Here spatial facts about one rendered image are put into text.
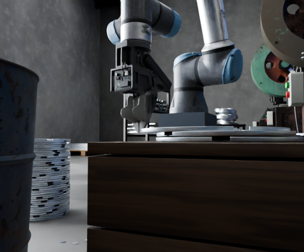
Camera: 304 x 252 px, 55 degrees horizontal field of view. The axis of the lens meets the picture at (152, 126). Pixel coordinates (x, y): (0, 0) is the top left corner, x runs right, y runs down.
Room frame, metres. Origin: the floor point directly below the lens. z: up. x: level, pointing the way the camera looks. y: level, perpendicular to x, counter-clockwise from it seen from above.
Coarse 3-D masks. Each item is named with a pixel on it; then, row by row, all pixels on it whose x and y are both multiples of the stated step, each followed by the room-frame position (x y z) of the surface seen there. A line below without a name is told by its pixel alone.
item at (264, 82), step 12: (264, 48) 3.85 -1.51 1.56; (252, 60) 3.89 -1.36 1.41; (264, 60) 3.85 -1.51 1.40; (276, 60) 3.88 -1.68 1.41; (252, 72) 3.89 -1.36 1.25; (264, 72) 3.85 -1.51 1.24; (276, 72) 3.88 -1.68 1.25; (288, 72) 3.84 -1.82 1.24; (264, 84) 3.85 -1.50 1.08; (276, 84) 3.82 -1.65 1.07; (276, 96) 3.94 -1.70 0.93; (264, 120) 4.05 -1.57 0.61
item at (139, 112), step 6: (144, 96) 0.69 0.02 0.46; (138, 102) 0.68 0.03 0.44; (144, 102) 0.69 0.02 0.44; (132, 108) 0.66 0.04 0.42; (138, 108) 0.67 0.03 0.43; (144, 108) 0.69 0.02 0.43; (132, 114) 0.66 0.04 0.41; (138, 114) 0.67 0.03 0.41; (144, 114) 0.69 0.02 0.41; (150, 114) 0.69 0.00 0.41; (144, 120) 0.69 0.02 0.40; (144, 126) 0.70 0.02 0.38
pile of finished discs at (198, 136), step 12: (180, 132) 0.46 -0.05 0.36; (192, 132) 0.45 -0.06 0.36; (204, 132) 0.44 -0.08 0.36; (216, 132) 0.43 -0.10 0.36; (228, 132) 0.42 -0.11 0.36; (240, 132) 0.42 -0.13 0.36; (252, 132) 0.41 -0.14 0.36; (264, 132) 0.41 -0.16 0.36; (276, 132) 0.42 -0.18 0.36; (288, 132) 0.42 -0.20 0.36
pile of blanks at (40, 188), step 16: (48, 144) 1.29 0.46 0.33; (64, 144) 1.51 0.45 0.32; (48, 160) 1.28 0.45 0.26; (64, 160) 1.36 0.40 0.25; (32, 176) 1.26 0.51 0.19; (48, 176) 1.29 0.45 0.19; (64, 176) 1.39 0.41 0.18; (32, 192) 1.26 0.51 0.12; (48, 192) 1.29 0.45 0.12; (64, 192) 1.36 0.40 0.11; (32, 208) 1.26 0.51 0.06; (48, 208) 1.29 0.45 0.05; (64, 208) 1.36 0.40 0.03
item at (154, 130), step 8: (144, 128) 0.54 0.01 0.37; (152, 128) 0.51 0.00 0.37; (160, 128) 0.49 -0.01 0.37; (168, 128) 0.48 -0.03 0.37; (176, 128) 0.47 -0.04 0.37; (184, 128) 0.46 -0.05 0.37; (192, 128) 0.46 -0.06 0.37; (200, 128) 0.45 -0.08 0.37; (208, 128) 0.45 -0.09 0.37; (216, 128) 0.45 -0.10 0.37; (224, 128) 0.45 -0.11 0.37; (232, 128) 0.45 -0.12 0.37; (256, 128) 0.45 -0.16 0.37; (264, 128) 0.46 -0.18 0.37; (272, 128) 0.47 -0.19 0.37; (280, 128) 0.48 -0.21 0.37; (288, 128) 0.51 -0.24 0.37
